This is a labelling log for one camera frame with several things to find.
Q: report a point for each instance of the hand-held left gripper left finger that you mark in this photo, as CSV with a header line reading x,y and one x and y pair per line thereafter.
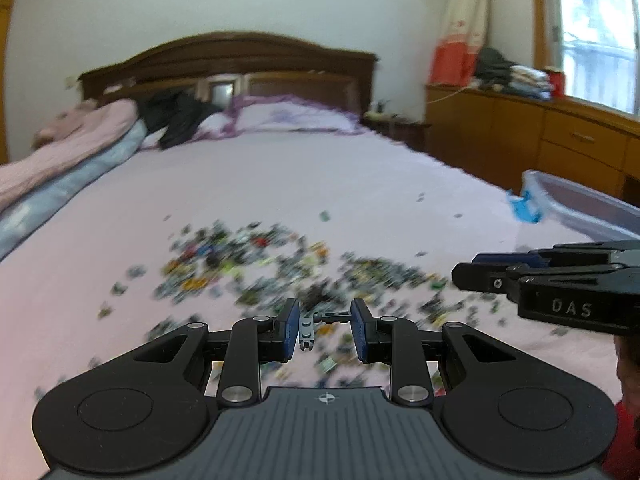
x,y
294,330

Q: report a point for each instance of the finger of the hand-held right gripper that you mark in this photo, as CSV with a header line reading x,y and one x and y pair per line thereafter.
x,y
480,276
500,259

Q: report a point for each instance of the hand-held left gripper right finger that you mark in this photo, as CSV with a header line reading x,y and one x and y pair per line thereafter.
x,y
359,330

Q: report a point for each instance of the grey and black toy piece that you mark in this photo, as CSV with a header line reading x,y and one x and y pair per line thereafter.
x,y
306,332

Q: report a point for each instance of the pile of small toy bricks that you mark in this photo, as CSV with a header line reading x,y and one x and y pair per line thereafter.
x,y
250,260

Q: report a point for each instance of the clear plastic storage box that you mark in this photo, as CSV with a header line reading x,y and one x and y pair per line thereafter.
x,y
575,200

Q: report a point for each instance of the person's right forearm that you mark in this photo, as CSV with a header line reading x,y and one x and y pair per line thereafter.
x,y
629,365

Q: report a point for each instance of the yellow wooden cabinet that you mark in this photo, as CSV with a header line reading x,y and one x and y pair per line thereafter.
x,y
525,130

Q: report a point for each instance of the person's red clothing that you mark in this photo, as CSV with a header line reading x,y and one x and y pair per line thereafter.
x,y
627,440

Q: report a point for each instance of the dark wooden nightstand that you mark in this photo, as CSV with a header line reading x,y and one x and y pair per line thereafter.
x,y
400,132

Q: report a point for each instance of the pile of folded clothes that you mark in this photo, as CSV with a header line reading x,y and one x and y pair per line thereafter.
x,y
510,75

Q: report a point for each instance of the white power strip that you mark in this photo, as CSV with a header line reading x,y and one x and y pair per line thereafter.
x,y
381,110

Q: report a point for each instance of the large purple floral pillow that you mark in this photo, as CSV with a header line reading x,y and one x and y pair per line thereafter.
x,y
295,117

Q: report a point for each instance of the small white purple pillow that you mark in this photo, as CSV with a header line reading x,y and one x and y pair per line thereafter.
x,y
212,127

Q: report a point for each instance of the wooden framed window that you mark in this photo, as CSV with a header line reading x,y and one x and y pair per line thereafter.
x,y
595,35

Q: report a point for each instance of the black jacket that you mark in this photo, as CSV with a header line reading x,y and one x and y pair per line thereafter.
x,y
175,117

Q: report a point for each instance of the cream floral curtain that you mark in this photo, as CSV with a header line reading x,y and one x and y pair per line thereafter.
x,y
467,5

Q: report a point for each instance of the wooden bed headboard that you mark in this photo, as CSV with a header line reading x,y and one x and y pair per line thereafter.
x,y
300,60

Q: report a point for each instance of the blue floral quilt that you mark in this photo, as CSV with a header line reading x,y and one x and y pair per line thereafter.
x,y
60,195

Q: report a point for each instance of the pink checked quilt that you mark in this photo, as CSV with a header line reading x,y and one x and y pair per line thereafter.
x,y
60,160

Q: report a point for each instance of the pink plush garment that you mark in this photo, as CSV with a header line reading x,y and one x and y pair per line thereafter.
x,y
65,122

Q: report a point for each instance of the yellow wooden wardrobe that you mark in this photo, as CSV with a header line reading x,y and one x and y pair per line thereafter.
x,y
7,60

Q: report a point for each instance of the white wall socket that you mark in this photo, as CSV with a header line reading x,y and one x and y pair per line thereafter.
x,y
71,81

